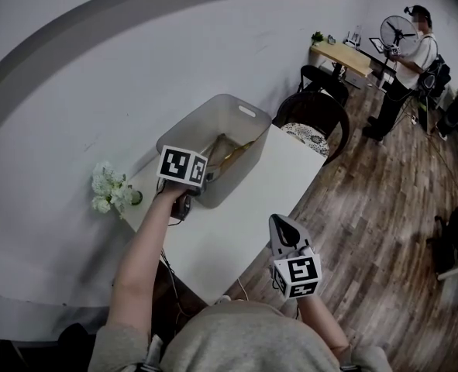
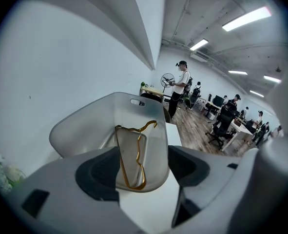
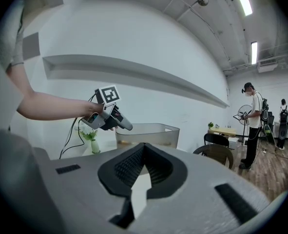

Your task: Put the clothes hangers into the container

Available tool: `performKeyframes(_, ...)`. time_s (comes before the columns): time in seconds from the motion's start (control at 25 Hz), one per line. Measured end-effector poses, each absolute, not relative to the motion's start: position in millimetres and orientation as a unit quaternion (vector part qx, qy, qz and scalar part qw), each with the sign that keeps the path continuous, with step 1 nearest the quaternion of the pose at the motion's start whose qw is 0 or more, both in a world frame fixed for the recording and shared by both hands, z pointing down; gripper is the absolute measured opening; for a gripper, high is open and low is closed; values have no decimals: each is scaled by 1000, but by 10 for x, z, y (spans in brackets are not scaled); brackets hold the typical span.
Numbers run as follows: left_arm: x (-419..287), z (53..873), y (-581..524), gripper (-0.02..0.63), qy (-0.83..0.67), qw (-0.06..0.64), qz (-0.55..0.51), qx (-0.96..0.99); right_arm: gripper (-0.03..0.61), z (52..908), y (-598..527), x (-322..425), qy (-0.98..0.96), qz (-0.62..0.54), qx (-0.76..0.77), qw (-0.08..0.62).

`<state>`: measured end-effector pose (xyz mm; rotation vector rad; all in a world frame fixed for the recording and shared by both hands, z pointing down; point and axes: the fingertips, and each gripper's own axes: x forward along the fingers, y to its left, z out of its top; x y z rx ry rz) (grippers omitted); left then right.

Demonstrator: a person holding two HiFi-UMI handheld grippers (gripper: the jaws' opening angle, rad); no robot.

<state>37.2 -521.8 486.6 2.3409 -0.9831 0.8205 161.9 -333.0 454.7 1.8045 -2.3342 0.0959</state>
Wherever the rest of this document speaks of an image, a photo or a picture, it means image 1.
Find white table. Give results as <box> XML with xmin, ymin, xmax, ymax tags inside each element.
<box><xmin>127</xmin><ymin>124</ymin><xmax>327</xmax><ymax>306</ymax></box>

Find person's right forearm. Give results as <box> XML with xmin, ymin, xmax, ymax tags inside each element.
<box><xmin>295</xmin><ymin>294</ymin><xmax>350</xmax><ymax>359</ymax></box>

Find black cable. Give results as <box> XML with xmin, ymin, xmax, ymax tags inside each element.
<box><xmin>160</xmin><ymin>247</ymin><xmax>184</xmax><ymax>319</ymax></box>

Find light wooden desk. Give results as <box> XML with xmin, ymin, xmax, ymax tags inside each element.
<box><xmin>309</xmin><ymin>40</ymin><xmax>374</xmax><ymax>80</ymax></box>

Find black folding chair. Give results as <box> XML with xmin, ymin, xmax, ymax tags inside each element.
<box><xmin>298</xmin><ymin>64</ymin><xmax>350</xmax><ymax>106</ymax></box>

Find white router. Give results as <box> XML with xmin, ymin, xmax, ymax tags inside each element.
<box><xmin>344</xmin><ymin>25</ymin><xmax>363</xmax><ymax>48</ymax></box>

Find person's grey shirt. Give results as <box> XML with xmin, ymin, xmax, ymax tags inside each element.
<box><xmin>88</xmin><ymin>299</ymin><xmax>393</xmax><ymax>372</ymax></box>

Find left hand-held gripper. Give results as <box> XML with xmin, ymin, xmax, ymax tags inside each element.
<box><xmin>157</xmin><ymin>144</ymin><xmax>214</xmax><ymax>222</ymax></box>

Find person's left forearm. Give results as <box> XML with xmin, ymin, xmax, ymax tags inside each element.
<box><xmin>106</xmin><ymin>182</ymin><xmax>191</xmax><ymax>333</ymax></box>

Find black bag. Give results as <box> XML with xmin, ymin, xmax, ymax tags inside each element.
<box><xmin>0</xmin><ymin>322</ymin><xmax>98</xmax><ymax>372</ymax></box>

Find grey plastic storage bin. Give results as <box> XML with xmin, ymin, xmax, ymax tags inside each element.
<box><xmin>156</xmin><ymin>93</ymin><xmax>273</xmax><ymax>209</ymax></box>

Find white cable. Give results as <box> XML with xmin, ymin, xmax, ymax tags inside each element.
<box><xmin>235</xmin><ymin>277</ymin><xmax>250</xmax><ymax>302</ymax></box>

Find round dark chair patterned cushion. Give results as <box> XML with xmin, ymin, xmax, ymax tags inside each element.
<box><xmin>271</xmin><ymin>91</ymin><xmax>350</xmax><ymax>167</ymax></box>

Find standing fan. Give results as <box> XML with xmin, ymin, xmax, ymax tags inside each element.
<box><xmin>379</xmin><ymin>15</ymin><xmax>419</xmax><ymax>92</ymax></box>

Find white flowers in vase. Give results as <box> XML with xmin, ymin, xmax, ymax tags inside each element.
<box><xmin>91</xmin><ymin>160</ymin><xmax>143</xmax><ymax>220</ymax></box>

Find gold metal hanger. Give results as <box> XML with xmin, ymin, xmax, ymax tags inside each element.
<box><xmin>205</xmin><ymin>133</ymin><xmax>261</xmax><ymax>171</ymax></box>

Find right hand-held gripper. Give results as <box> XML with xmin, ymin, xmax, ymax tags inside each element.
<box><xmin>268</xmin><ymin>214</ymin><xmax>322</xmax><ymax>300</ymax></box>

